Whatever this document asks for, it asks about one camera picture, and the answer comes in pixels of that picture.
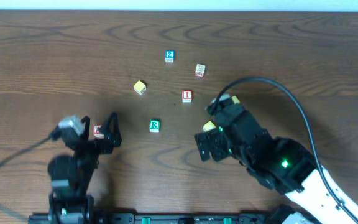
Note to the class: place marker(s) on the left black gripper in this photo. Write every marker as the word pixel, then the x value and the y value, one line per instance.
pixel 95 145

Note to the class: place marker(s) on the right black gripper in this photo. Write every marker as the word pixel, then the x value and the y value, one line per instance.
pixel 221 123

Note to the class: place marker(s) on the red letter I block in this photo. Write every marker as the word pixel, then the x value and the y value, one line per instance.
pixel 187 96

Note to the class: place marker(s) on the white red picture block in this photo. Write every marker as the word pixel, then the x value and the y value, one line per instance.
pixel 200 70

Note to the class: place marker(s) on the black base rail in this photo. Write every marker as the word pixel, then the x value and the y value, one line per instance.
pixel 130 218

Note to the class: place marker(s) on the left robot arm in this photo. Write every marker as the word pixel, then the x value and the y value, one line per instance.
pixel 71 175

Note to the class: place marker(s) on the yellow block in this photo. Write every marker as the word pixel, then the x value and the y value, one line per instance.
pixel 140 87
pixel 209 126
pixel 235 100

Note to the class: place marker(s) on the green letter R block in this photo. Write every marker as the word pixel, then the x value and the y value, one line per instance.
pixel 154 126

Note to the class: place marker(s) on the red letter A block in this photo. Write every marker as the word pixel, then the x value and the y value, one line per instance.
pixel 97 131

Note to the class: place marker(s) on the blue number 2 block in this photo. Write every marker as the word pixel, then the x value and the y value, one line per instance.
pixel 169 56

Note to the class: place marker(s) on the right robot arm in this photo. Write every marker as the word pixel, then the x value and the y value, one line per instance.
pixel 279 164

